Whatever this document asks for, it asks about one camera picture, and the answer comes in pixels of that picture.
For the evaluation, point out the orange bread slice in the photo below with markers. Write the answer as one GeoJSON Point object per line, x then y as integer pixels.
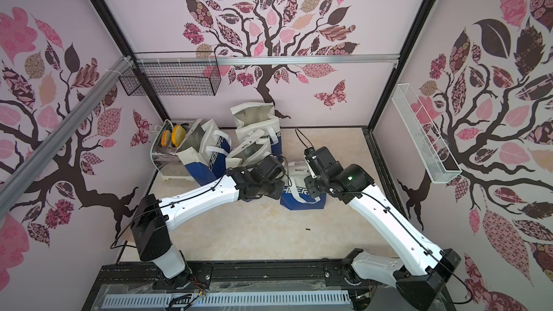
{"type": "Point", "coordinates": [165, 138]}

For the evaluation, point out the aluminium rail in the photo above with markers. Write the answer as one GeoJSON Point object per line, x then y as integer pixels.
{"type": "Point", "coordinates": [277, 60]}
{"type": "Point", "coordinates": [23, 177]}

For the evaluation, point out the black base frame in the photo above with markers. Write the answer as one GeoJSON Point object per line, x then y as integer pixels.
{"type": "Point", "coordinates": [201, 277]}

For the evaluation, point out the blue takeout bag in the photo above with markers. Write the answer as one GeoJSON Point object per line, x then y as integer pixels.
{"type": "Point", "coordinates": [251, 151]}
{"type": "Point", "coordinates": [204, 151]}

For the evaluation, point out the left aluminium rail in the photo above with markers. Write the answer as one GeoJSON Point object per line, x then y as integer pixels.
{"type": "Point", "coordinates": [23, 177]}

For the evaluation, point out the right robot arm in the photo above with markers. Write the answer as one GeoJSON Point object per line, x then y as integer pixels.
{"type": "Point", "coordinates": [421, 269]}

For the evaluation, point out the white slotted cable duct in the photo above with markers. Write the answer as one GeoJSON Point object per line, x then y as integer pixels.
{"type": "Point", "coordinates": [225, 300]}

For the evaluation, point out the yellow bread slice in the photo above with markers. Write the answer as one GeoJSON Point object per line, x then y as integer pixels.
{"type": "Point", "coordinates": [178, 134]}

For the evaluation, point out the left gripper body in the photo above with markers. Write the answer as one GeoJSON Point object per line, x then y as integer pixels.
{"type": "Point", "coordinates": [271, 188]}

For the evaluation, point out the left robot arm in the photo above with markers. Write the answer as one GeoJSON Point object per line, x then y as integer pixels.
{"type": "Point", "coordinates": [154, 218]}

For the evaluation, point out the black wire basket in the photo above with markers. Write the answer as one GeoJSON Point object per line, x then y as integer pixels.
{"type": "Point", "coordinates": [194, 75]}

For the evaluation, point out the back aluminium rail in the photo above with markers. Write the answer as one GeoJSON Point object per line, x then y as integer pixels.
{"type": "Point", "coordinates": [277, 60]}

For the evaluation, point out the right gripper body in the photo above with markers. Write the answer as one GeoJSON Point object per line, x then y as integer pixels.
{"type": "Point", "coordinates": [313, 160]}

